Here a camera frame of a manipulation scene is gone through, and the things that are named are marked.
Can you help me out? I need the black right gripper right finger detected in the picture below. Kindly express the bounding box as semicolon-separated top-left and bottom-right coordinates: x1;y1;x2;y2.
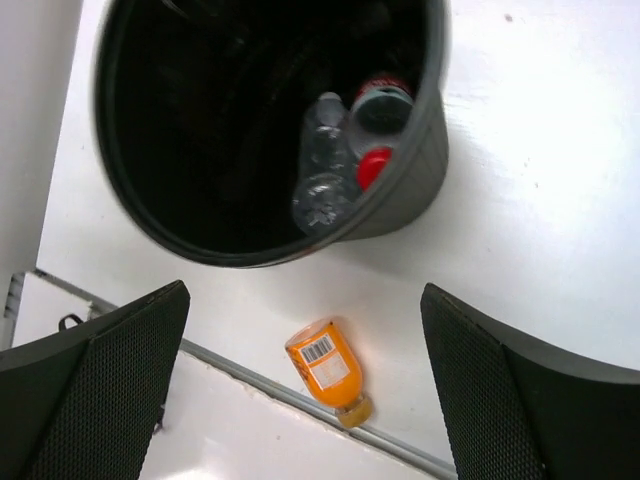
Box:
420;284;639;479

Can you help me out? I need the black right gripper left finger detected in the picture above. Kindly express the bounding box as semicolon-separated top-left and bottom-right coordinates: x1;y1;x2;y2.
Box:
1;280;190;479

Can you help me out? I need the orange juice bottle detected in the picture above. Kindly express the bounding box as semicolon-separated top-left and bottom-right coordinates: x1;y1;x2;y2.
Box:
284;316;374;429

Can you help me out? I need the bottle with red cap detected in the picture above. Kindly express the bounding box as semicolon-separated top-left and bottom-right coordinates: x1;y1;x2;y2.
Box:
356;147;393;191

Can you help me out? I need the clear crushed plastic bottle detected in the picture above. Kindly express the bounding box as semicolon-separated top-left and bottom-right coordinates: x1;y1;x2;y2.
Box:
291;92;360;236

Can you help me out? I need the clear bottle red label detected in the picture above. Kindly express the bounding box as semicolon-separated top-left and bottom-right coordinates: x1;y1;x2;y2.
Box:
345;72;414;158

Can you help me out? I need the black ribbed plastic bin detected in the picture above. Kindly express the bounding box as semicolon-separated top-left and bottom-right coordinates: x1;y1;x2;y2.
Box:
93;1;450;268

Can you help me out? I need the grey aluminium table rail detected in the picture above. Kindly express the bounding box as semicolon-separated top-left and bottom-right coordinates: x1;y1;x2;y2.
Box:
29;268;459;479

